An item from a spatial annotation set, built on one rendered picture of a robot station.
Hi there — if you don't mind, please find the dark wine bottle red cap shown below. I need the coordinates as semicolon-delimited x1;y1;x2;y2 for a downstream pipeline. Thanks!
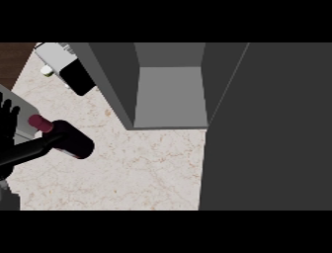
27;114;95;160

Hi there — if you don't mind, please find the grey open cabinet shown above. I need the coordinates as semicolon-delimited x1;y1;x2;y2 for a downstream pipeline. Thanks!
67;42;251;130

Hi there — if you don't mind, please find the dark grey cabinet door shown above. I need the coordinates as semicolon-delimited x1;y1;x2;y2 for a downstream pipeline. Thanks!
196;42;332;211

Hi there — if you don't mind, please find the small white green object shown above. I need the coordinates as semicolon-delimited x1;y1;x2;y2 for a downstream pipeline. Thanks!
39;64;55;78

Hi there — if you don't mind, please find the white appliance with black panel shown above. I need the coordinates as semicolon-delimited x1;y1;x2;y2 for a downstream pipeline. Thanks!
32;42;97;98

